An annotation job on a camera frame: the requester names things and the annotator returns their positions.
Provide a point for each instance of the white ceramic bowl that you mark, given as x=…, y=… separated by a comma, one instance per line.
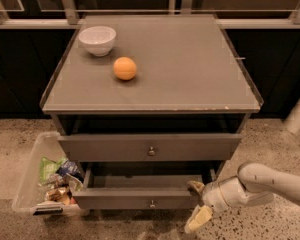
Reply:
x=97, y=40

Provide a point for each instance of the grey drawer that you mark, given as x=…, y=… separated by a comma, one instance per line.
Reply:
x=142, y=186
x=149, y=147

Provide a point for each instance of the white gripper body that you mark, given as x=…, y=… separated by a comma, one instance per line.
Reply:
x=212, y=195

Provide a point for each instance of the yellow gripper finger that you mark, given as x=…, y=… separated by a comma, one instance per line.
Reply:
x=199, y=216
x=196, y=186

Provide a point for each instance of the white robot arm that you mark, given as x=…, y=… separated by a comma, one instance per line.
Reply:
x=255, y=184

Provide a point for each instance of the green snack bag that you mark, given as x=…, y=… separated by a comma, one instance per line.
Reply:
x=48, y=167

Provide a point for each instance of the blue snack packet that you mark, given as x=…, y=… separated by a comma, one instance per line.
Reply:
x=70, y=168

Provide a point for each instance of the white cylindrical robot base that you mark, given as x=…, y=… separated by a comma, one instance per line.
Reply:
x=292, y=122

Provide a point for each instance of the clear plastic bin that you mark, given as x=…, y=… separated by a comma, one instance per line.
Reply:
x=29, y=198

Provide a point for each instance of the metal window railing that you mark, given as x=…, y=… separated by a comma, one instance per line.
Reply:
x=230, y=14

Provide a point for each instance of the grey top drawer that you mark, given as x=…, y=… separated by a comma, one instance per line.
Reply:
x=149, y=147

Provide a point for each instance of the orange fruit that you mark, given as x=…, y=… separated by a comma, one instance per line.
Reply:
x=125, y=68

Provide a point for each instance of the brown snack packet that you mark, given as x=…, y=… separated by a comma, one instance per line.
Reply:
x=60, y=195

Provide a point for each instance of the grey drawer cabinet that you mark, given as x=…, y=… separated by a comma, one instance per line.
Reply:
x=189, y=80

